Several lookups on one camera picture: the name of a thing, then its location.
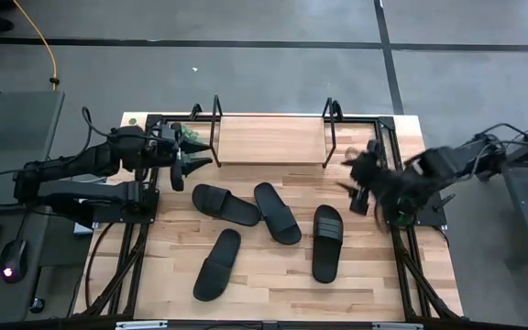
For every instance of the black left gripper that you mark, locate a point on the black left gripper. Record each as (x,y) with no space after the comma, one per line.
(168,146)

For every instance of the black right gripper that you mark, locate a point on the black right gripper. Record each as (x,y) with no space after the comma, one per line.
(381,183)

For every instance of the black rubber slide sandal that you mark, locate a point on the black rubber slide sandal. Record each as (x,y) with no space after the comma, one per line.
(327,243)
(225,204)
(277,213)
(217,265)

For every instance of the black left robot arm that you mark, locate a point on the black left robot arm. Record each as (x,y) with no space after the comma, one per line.
(71,165)

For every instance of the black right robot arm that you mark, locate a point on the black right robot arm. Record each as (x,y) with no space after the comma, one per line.
(443,162)

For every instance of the green artificial plant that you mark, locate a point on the green artificial plant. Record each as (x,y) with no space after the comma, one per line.
(193,134)

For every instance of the small green leaf sprig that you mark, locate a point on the small green leaf sprig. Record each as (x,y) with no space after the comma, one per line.
(132,121)

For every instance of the grey desk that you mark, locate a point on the grey desk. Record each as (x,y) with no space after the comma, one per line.
(12,128)

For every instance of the black computer mouse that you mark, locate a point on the black computer mouse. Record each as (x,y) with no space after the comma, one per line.
(13,261)

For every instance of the black caster wheel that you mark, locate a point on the black caster wheel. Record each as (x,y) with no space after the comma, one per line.
(37,304)

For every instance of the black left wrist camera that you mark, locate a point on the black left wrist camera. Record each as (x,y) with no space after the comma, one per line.
(177,179)

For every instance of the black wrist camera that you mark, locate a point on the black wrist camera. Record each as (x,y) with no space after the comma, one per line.
(177,179)
(360,204)

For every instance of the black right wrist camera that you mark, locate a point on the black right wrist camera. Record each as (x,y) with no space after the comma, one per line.
(360,204)

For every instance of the black aluminium table frame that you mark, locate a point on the black aluminium table frame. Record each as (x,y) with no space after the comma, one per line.
(154,120)

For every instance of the wooden shelf with black frame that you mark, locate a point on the wooden shelf with black frame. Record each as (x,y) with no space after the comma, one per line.
(268,137)

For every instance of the silver metal bracket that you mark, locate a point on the silver metal bracket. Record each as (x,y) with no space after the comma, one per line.
(398,326)
(141,325)

